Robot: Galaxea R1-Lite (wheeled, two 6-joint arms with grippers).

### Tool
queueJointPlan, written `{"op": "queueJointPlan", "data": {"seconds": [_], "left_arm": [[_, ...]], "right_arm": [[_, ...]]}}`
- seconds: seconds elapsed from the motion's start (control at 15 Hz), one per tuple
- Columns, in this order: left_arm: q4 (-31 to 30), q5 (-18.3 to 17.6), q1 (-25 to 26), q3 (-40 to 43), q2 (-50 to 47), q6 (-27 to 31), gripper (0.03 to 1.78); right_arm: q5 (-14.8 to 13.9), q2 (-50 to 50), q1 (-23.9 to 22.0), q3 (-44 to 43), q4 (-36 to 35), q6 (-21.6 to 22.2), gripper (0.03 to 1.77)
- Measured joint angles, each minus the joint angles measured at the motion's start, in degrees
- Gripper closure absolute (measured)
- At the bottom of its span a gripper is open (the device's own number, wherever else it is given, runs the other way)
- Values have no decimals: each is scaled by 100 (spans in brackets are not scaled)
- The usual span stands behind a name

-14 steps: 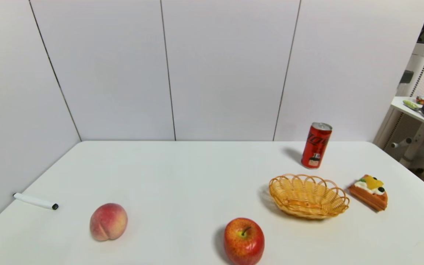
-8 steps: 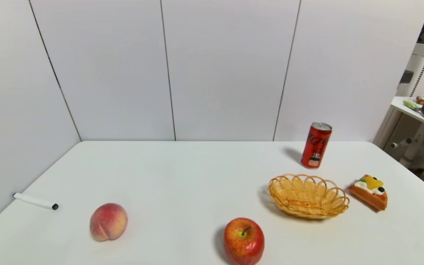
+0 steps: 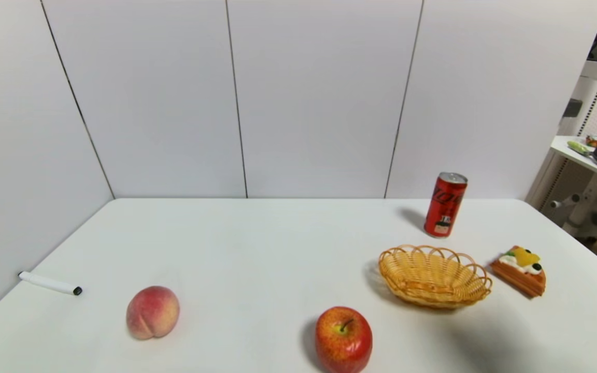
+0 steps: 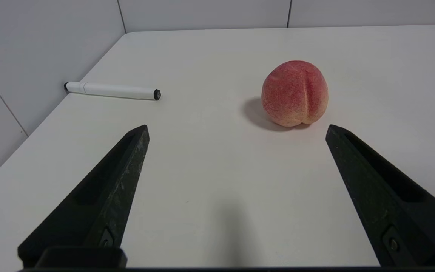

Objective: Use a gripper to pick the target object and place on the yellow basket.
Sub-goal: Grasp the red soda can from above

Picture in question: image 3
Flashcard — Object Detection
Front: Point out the yellow woven basket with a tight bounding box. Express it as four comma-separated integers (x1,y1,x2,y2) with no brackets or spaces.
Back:
378,245,493,310

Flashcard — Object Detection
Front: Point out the fruit topped cake slice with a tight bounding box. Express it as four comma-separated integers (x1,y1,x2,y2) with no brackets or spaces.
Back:
490,246,547,298

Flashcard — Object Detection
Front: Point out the red soda can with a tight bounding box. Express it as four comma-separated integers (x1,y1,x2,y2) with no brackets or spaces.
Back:
423,172,468,238

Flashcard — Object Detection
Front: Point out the pink peach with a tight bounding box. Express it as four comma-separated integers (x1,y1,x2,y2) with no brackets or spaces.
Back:
126,286,180,341

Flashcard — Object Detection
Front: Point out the red apple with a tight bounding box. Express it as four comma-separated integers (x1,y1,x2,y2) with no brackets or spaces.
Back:
315,306,373,373

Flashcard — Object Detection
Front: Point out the green handled tool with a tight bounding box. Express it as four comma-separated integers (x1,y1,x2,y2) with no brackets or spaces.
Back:
567,140,597,157

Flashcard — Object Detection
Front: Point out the white side table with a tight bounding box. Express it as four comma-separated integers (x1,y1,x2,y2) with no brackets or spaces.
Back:
547,136,597,239

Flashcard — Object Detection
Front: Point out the white marker with black cap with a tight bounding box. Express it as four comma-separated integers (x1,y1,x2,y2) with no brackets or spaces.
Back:
18,271,83,296

